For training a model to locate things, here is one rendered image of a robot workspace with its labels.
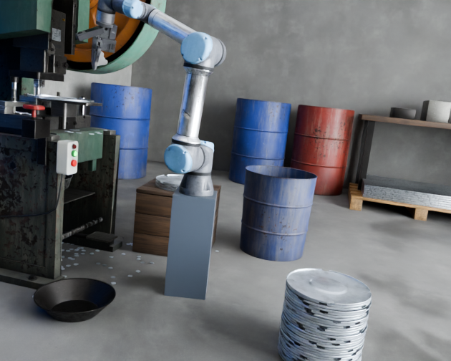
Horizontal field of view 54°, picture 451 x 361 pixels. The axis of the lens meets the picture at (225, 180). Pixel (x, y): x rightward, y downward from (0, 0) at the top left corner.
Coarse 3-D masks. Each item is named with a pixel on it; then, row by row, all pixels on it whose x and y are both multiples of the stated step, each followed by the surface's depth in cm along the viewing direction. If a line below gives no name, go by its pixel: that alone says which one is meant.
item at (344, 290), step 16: (304, 272) 164; (320, 272) 165; (336, 272) 166; (304, 288) 149; (320, 288) 149; (336, 288) 151; (352, 288) 154; (368, 288) 154; (336, 304) 139; (352, 304) 140
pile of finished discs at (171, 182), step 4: (160, 176) 253; (164, 176) 254; (168, 176) 255; (172, 176) 256; (176, 176) 258; (180, 176) 259; (156, 180) 243; (160, 180) 241; (164, 180) 242; (168, 180) 243; (172, 180) 243; (176, 180) 242; (180, 180) 243; (156, 184) 242; (160, 184) 237; (164, 184) 236; (168, 184) 235; (172, 184) 234; (176, 184) 233; (164, 188) 236; (168, 188) 235; (172, 188) 234; (176, 188) 234
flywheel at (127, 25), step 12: (96, 0) 229; (144, 0) 221; (96, 12) 232; (96, 24) 235; (120, 24) 230; (132, 24) 224; (120, 36) 227; (132, 36) 226; (84, 48) 237; (120, 48) 228; (72, 60) 236; (84, 60) 234; (108, 60) 237
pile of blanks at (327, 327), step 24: (288, 288) 152; (288, 312) 151; (312, 312) 144; (336, 312) 139; (360, 312) 142; (288, 336) 151; (312, 336) 144; (336, 336) 142; (360, 336) 145; (288, 360) 150; (312, 360) 144; (336, 360) 144; (360, 360) 151
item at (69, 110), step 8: (56, 104) 199; (64, 104) 199; (72, 104) 204; (80, 104) 194; (88, 104) 195; (96, 104) 201; (56, 112) 200; (64, 112) 199; (72, 112) 205; (64, 120) 200; (72, 120) 206; (64, 128) 201; (72, 128) 207
